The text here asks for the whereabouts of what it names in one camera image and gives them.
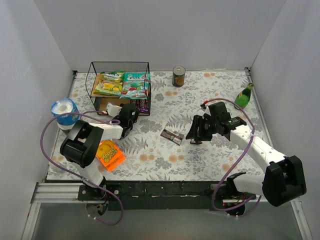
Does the brown M&M candy bag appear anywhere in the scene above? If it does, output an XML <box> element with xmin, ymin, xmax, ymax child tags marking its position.
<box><xmin>130</xmin><ymin>99</ymin><xmax>140</xmax><ymax>110</ymax></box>

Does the purple M&M candy bag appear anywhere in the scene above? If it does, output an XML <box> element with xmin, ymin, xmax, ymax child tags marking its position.
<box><xmin>138</xmin><ymin>99</ymin><xmax>150</xmax><ymax>115</ymax></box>

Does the teal red candy bag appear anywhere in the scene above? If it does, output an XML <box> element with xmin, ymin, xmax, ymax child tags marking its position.
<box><xmin>119</xmin><ymin>72</ymin><xmax>151</xmax><ymax>100</ymax></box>

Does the green yellow candy bag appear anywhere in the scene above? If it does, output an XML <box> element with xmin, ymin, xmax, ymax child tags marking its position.
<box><xmin>92</xmin><ymin>70</ymin><xmax>125</xmax><ymax>97</ymax></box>

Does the brown candy bag barcode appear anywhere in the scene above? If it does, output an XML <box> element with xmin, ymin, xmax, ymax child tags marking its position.
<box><xmin>190</xmin><ymin>139</ymin><xmax>202</xmax><ymax>145</ymax></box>

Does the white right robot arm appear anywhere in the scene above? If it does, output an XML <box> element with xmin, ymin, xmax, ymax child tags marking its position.
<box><xmin>185</xmin><ymin>99</ymin><xmax>307</xmax><ymax>207</ymax></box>

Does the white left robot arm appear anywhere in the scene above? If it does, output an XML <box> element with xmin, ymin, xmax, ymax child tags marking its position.
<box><xmin>60</xmin><ymin>103</ymin><xmax>139</xmax><ymax>188</ymax></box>

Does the green glass bottle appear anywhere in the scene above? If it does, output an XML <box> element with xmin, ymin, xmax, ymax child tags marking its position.
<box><xmin>235</xmin><ymin>83</ymin><xmax>254</xmax><ymax>109</ymax></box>

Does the orange Scrub Daddy box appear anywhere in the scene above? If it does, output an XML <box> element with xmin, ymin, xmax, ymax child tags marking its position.
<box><xmin>95</xmin><ymin>140</ymin><xmax>126</xmax><ymax>172</ymax></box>

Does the brown tin can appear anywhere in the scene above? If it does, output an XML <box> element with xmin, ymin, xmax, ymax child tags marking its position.
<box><xmin>172</xmin><ymin>66</ymin><xmax>186</xmax><ymax>87</ymax></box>

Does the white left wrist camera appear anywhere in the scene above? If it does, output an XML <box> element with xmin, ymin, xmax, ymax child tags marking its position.
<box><xmin>102</xmin><ymin>103</ymin><xmax>122</xmax><ymax>117</ymax></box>

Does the black wire wooden shelf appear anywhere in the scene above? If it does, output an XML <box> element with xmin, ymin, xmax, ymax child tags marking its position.
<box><xmin>85</xmin><ymin>61</ymin><xmax>152</xmax><ymax>116</ymax></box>

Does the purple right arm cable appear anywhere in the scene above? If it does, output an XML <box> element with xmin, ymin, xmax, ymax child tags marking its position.
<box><xmin>203</xmin><ymin>97</ymin><xmax>262</xmax><ymax>218</ymax></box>

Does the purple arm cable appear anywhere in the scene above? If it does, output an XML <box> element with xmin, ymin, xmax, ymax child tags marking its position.
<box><xmin>40</xmin><ymin>111</ymin><xmax>125</xmax><ymax>226</ymax></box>
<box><xmin>203</xmin><ymin>97</ymin><xmax>262</xmax><ymax>218</ymax></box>

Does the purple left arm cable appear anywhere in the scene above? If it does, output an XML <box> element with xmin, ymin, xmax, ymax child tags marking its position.
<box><xmin>40</xmin><ymin>111</ymin><xmax>125</xmax><ymax>226</ymax></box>

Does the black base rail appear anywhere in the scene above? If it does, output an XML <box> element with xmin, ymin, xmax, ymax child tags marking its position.
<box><xmin>77</xmin><ymin>178</ymin><xmax>251</xmax><ymax>211</ymax></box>

